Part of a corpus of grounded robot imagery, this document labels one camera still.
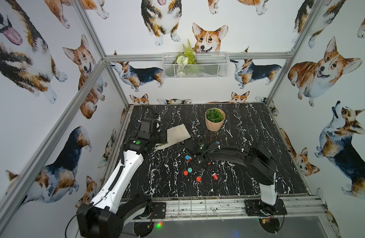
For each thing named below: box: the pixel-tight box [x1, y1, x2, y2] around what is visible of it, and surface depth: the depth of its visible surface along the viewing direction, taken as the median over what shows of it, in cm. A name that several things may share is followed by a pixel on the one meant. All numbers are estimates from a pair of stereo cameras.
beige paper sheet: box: [157, 123, 191, 149], surface depth 106 cm
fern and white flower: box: [172, 38, 198, 76], surface depth 85 cm
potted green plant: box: [204, 107, 226, 132], surface depth 102 cm
